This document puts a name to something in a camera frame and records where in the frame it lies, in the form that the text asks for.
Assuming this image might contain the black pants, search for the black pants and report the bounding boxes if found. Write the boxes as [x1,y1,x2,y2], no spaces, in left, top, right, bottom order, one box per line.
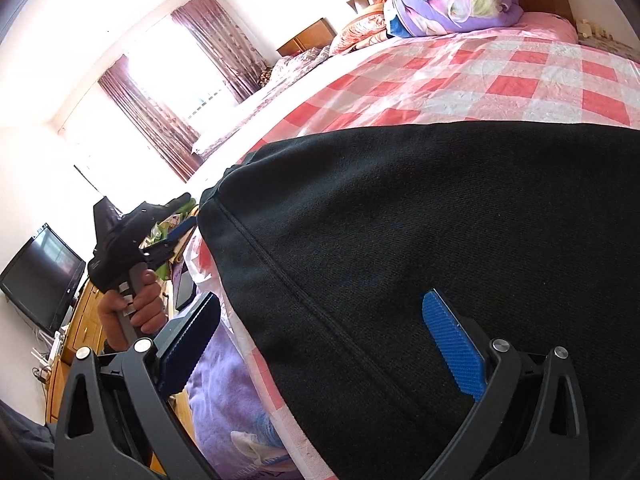
[198,122,639,479]

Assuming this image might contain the person left hand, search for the person left hand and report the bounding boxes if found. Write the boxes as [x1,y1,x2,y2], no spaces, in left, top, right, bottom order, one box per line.
[95,268,170,352]

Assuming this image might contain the folded colourful blanket stack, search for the folded colourful blanket stack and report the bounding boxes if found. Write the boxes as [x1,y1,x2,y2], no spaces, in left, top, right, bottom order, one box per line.
[140,198,198,282]

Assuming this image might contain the maroon curtain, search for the maroon curtain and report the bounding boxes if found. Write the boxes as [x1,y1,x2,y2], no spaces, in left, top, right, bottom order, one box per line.
[170,0,267,102]
[98,55,203,182]

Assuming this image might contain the black flat television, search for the black flat television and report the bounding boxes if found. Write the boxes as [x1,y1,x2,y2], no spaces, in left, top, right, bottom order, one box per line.
[1,224,86,336]

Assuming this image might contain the wooden tv cabinet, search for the wooden tv cabinet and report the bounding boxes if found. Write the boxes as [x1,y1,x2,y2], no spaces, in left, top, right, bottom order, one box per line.
[44,281,105,424]

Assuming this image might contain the wooden nightstand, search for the wooden nightstand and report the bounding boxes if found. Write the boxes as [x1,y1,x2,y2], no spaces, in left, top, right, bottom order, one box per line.
[277,18,336,56]

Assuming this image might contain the orange floral pillow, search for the orange floral pillow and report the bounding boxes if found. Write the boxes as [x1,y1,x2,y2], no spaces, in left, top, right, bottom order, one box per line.
[330,11,386,55]

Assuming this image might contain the pink checkered bed sheet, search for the pink checkered bed sheet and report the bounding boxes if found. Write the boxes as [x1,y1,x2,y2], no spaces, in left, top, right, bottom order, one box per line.
[215,30,639,479]

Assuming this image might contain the purple floral folded quilt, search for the purple floral folded quilt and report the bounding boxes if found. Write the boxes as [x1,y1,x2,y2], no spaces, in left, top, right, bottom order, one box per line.
[383,0,524,38]

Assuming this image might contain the patterned bedside table cover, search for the patterned bedside table cover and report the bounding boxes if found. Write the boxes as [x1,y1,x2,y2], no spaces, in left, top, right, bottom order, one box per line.
[576,20,640,63]

